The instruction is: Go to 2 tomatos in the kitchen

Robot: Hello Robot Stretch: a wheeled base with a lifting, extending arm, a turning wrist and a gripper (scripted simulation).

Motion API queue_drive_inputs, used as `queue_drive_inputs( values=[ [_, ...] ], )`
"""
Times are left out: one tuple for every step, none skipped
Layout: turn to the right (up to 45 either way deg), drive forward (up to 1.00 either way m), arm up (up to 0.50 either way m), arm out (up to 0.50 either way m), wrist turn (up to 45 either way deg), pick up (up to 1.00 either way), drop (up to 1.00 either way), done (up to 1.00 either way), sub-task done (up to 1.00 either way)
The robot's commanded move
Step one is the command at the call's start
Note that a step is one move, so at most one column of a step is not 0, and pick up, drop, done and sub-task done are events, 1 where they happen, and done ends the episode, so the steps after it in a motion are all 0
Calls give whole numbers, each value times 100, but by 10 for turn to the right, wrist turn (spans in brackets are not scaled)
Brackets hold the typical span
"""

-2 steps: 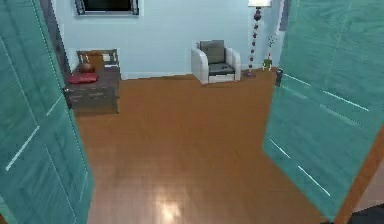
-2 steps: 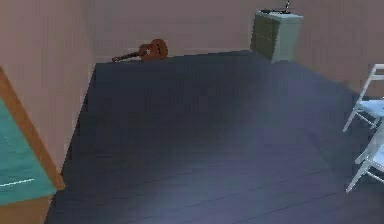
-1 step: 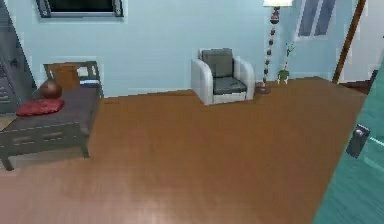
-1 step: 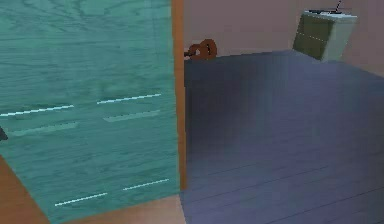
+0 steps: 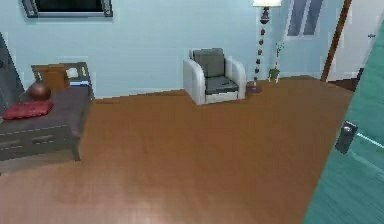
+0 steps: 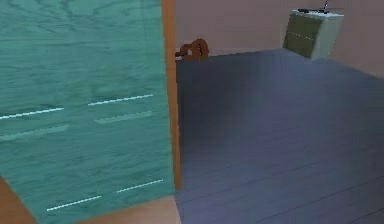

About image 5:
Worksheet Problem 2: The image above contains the white armchair with grey cushions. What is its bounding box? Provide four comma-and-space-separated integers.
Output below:
182, 47, 248, 106

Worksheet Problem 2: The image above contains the white framed window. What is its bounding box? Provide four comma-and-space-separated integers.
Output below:
284, 0, 325, 40

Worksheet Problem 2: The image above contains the dark grey bed with drawers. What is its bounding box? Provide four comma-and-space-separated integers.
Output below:
0, 31, 93, 163

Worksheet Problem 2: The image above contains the red pillow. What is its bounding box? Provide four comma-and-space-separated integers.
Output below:
2, 100, 55, 121

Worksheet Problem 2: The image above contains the brown cardboard box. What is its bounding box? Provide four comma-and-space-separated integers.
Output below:
31, 64, 71, 93

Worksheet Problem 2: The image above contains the brown door frame post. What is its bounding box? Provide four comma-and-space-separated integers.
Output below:
320, 0, 353, 83

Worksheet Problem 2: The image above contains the white room door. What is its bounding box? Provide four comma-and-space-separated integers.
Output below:
327, 0, 384, 82

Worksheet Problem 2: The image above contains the teal room door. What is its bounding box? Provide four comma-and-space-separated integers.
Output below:
301, 19, 384, 224

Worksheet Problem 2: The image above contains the grey door handle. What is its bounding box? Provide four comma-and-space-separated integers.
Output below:
334, 120, 359, 155

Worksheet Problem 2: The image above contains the beaded floor lamp white shade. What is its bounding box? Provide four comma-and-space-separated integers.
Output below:
246, 0, 283, 94

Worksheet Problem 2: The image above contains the brown basketball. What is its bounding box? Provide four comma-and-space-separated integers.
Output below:
27, 83, 52, 102

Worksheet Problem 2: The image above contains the green house plant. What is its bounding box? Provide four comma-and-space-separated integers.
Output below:
268, 41, 285, 83

